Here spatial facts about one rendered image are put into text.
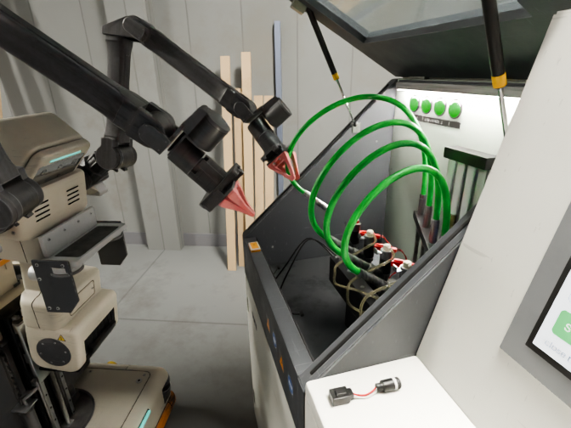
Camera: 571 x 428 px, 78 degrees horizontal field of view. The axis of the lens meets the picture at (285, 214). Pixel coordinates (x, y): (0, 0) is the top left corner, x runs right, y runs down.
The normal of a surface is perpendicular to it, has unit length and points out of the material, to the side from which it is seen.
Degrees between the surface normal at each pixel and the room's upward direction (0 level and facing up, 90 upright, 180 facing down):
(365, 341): 90
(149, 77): 90
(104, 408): 0
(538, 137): 76
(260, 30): 90
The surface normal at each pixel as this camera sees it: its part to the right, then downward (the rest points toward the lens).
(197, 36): -0.09, 0.37
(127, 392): -0.02, -0.93
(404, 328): 0.27, 0.36
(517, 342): -0.94, -0.11
